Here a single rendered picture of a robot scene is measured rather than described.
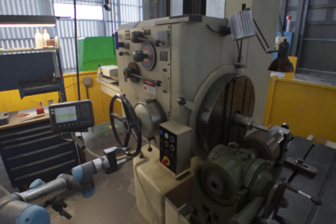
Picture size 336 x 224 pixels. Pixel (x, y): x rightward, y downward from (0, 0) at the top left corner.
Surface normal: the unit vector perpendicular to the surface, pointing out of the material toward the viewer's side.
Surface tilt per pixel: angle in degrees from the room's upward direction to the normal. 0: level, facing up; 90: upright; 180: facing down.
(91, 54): 84
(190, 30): 90
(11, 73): 90
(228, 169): 21
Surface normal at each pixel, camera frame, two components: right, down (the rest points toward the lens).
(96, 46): 0.63, 0.14
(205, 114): -0.73, -0.15
